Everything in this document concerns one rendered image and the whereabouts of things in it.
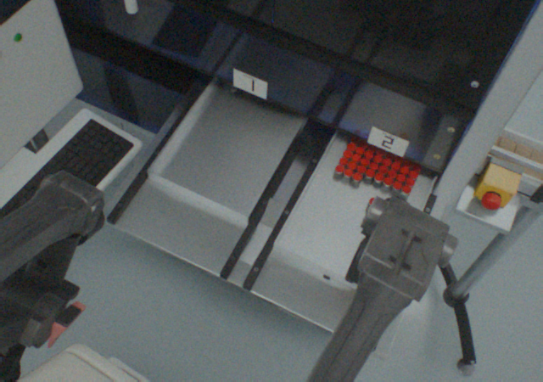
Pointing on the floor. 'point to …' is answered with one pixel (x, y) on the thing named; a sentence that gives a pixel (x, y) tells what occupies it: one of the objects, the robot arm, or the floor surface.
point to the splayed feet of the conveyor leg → (466, 366)
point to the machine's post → (495, 109)
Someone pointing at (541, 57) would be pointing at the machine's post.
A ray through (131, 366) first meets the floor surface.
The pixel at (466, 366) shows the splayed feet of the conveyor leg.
